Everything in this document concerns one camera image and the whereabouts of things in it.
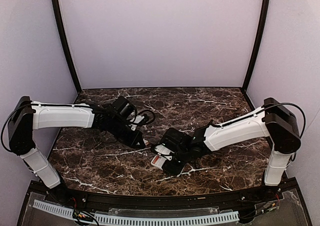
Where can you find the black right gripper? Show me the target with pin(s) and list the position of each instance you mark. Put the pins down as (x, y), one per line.
(171, 154)

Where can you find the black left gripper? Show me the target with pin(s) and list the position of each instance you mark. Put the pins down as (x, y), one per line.
(128, 135)

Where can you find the white red remote control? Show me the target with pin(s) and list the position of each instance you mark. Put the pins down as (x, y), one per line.
(160, 163)

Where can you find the orange AAA battery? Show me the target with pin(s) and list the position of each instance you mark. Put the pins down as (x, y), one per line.
(155, 159)

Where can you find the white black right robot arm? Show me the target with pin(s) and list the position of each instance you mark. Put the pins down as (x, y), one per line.
(272, 120)

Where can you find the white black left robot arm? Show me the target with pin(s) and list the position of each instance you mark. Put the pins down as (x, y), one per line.
(120, 118)

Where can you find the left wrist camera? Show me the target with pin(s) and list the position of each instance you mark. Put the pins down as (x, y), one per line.
(144, 117)

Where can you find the white slotted cable duct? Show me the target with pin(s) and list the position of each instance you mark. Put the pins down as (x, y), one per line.
(121, 217)

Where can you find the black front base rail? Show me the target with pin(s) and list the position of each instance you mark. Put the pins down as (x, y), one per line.
(241, 200)

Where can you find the black left frame post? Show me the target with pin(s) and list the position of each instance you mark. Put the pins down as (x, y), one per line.
(65, 45)

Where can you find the black frame post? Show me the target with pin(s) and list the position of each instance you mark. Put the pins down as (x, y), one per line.
(256, 45)
(65, 45)

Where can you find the black right frame post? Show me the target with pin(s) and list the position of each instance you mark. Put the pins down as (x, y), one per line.
(256, 45)

